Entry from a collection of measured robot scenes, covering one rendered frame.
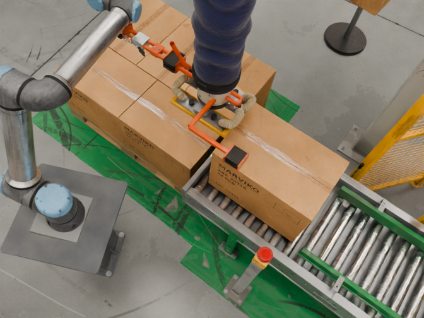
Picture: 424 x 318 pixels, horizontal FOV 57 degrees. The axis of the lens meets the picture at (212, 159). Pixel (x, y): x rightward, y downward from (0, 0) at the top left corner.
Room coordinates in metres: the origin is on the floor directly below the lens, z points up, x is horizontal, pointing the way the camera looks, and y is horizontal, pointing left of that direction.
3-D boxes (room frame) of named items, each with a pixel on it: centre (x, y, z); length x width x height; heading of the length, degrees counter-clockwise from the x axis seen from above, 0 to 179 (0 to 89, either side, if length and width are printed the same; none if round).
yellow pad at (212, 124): (1.09, 0.08, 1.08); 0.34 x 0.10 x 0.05; 61
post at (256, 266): (0.43, -0.28, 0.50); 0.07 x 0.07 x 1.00; 60
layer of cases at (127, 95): (1.74, 0.39, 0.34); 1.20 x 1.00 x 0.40; 60
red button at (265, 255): (0.43, -0.28, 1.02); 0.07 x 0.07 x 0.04
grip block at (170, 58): (1.29, 0.25, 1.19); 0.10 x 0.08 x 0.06; 151
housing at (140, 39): (1.40, 0.44, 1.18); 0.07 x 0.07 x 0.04; 61
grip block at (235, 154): (0.80, -0.10, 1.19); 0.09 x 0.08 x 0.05; 151
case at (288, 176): (0.96, -0.36, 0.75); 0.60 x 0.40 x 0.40; 60
